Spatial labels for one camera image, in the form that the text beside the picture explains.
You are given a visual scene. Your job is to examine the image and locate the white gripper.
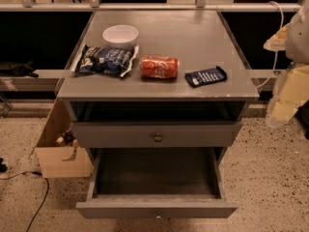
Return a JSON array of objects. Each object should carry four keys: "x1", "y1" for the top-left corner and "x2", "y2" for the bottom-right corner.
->
[{"x1": 264, "y1": 23, "x2": 309, "y2": 127}]

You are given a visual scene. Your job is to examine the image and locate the grey drawer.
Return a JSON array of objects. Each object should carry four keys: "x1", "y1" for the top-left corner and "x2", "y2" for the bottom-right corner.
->
[
  {"x1": 70, "y1": 122, "x2": 241, "y2": 148},
  {"x1": 76, "y1": 148, "x2": 238, "y2": 218}
]

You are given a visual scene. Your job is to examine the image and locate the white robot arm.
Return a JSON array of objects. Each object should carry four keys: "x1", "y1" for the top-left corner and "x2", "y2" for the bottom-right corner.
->
[{"x1": 264, "y1": 0, "x2": 309, "y2": 128}]

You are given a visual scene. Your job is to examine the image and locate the grey drawer cabinet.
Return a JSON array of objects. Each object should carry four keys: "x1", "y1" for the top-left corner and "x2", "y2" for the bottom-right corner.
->
[{"x1": 56, "y1": 9, "x2": 261, "y2": 166}]

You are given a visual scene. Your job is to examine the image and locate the dark blue snack bar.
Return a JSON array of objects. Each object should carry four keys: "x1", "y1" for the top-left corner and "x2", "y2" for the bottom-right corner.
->
[{"x1": 184, "y1": 66, "x2": 228, "y2": 88}]

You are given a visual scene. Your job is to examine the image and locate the blue chip bag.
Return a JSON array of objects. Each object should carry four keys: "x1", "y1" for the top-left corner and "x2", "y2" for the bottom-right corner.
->
[{"x1": 72, "y1": 44, "x2": 139, "y2": 78}]

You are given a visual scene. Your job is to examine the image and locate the white bowl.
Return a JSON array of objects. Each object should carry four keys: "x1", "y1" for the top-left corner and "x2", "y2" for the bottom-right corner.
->
[{"x1": 102, "y1": 25, "x2": 139, "y2": 49}]

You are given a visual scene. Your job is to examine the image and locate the items in cardboard box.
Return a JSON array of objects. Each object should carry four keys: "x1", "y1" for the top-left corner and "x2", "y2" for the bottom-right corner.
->
[{"x1": 55, "y1": 129, "x2": 79, "y2": 147}]

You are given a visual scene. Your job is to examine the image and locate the cardboard box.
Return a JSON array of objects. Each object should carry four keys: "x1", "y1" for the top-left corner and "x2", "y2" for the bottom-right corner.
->
[{"x1": 35, "y1": 101, "x2": 93, "y2": 178}]

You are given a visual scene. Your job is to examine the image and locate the black object on shelf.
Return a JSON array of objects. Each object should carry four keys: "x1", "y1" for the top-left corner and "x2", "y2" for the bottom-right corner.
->
[{"x1": 0, "y1": 61, "x2": 39, "y2": 78}]

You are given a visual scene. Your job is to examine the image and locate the white hanging cable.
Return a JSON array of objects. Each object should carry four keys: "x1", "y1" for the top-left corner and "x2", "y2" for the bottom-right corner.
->
[{"x1": 255, "y1": 0, "x2": 286, "y2": 90}]

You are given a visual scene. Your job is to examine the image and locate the black floor cable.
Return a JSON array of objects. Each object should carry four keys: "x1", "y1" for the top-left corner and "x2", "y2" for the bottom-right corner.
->
[{"x1": 0, "y1": 170, "x2": 50, "y2": 232}]

